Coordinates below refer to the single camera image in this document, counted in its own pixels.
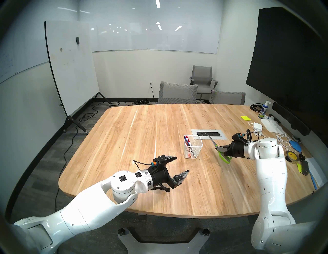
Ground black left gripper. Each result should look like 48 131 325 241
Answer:
151 155 190 192

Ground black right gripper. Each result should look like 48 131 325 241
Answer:
216 140 249 158

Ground green handled scissors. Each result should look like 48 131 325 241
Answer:
207 133 232 164

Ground red cap patterned marker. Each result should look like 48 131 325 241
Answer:
186 138 197 157

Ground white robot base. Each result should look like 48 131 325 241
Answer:
117 227 210 254

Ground white mesh pen holder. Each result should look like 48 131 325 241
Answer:
184 135 203 159

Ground blue pen beside paper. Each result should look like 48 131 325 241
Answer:
309 170 318 190

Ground silver table power outlet panel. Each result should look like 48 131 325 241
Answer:
191 129 227 140

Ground grey mesh table chair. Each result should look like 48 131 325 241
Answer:
211 90 246 105
158 81 198 104

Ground white crumpled tissue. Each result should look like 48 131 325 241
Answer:
260 118 286 134

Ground Expo cleaner spray bottle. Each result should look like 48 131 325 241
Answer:
258 100 271 119

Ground black yellow tape roll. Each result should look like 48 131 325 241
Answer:
286 150 300 163

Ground blue flat object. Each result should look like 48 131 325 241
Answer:
290 140 304 152

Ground black video sound bar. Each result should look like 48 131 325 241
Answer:
272 102 311 136

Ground grey office chair with armrests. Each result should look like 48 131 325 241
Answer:
189 65 218 103

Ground grey yellow eraser block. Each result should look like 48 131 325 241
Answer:
297 160 310 176

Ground white paper sheet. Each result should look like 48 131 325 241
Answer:
306 157 328 188

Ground mobile whiteboard on stand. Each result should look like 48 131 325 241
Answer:
44 20 112 135

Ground black right camera cable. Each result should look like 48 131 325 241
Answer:
244 129 260 142

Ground black camera cable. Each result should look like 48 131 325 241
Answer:
132 160 155 171
244 129 260 142

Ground black left camera cable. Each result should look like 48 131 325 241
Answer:
132 160 155 171

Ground white charger cable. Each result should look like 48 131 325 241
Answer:
247 122 295 153

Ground large black wall screen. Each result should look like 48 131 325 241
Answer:
245 7 328 121

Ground glass wall whiteboard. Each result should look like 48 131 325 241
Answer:
78 0 224 55

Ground wall whiteboard with writing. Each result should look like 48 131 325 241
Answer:
0 15 78 85

